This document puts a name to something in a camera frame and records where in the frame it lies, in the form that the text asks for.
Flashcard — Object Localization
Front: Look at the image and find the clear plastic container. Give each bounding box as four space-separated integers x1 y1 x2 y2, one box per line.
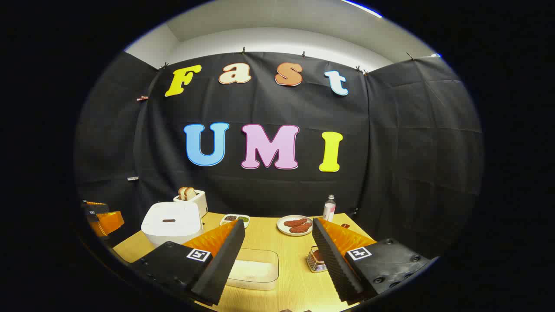
225 248 279 291

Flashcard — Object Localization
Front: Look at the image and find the white toaster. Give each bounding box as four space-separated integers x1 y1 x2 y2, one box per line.
173 190 209 218

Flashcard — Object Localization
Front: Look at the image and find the clear plastic bottle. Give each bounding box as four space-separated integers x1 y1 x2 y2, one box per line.
323 195 336 222

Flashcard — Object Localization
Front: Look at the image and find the white rice cooker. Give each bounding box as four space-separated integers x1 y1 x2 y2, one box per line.
141 202 204 248

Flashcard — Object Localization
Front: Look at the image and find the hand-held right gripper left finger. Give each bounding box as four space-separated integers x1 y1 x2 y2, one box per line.
129 219 246 306

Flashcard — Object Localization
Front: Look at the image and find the white round plate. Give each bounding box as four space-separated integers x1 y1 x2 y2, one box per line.
277 215 313 237

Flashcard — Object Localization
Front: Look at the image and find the black backdrop cloth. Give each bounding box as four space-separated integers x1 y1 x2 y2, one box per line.
75 51 484 260

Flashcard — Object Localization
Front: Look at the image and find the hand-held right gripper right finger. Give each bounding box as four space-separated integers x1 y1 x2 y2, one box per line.
312 218 434 304

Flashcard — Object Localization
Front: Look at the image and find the metal wire chopstick holder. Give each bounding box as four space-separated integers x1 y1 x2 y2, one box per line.
306 246 329 273

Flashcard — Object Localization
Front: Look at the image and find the white divided grain dish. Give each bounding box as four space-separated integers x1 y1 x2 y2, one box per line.
219 214 251 229

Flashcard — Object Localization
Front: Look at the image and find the brown wooden spoon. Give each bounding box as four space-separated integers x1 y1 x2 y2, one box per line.
312 223 350 263

